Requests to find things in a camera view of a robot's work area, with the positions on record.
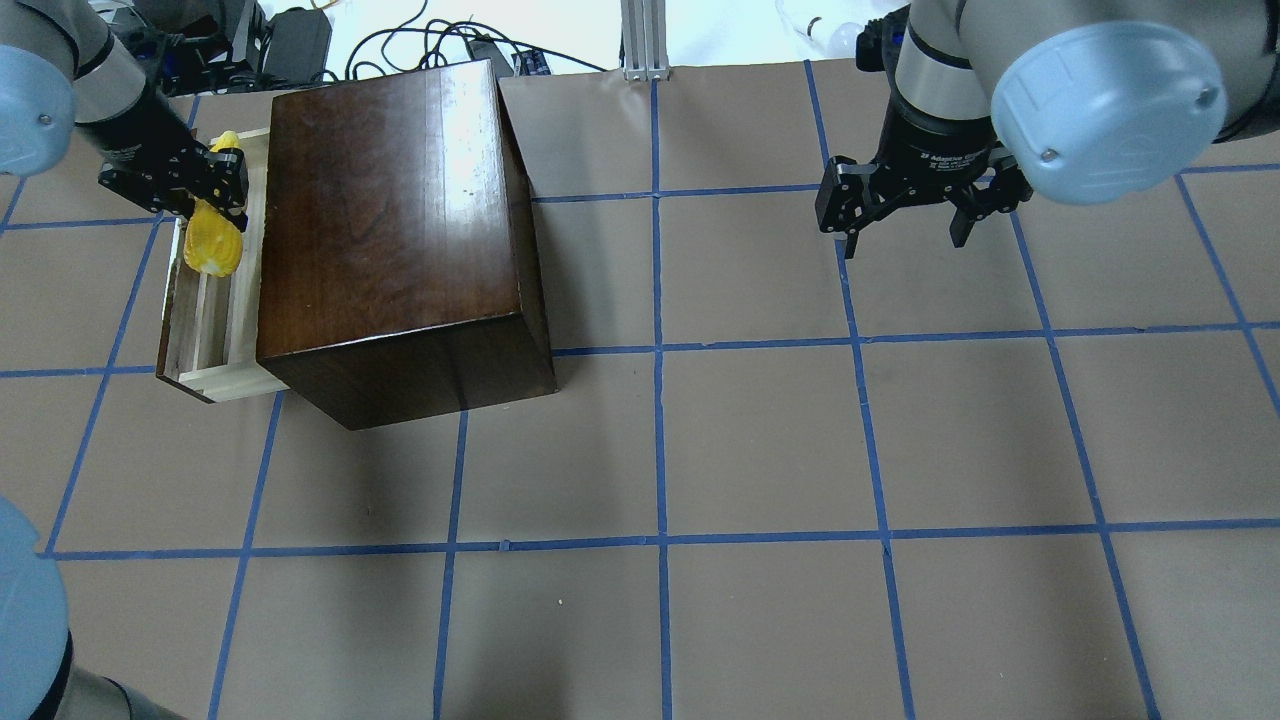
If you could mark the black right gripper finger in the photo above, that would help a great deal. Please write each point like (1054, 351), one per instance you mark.
(848, 200)
(973, 204)

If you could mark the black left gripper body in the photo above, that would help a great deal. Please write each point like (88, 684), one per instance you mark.
(137, 137)

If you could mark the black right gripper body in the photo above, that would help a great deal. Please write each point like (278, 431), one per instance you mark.
(930, 143)

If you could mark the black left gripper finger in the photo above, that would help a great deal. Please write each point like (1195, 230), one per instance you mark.
(223, 185)

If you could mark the yellow corn cob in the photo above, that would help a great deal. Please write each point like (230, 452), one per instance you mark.
(214, 243)

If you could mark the dark wooden drawer box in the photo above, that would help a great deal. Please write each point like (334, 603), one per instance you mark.
(390, 270)

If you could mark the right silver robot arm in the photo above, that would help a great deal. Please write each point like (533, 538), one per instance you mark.
(1081, 102)

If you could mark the white light bulb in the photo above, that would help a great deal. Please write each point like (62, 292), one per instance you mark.
(833, 38)

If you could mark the black laptop adapter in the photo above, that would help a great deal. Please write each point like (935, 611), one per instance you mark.
(297, 44)

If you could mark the aluminium frame post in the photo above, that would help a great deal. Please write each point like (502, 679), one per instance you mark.
(644, 54)

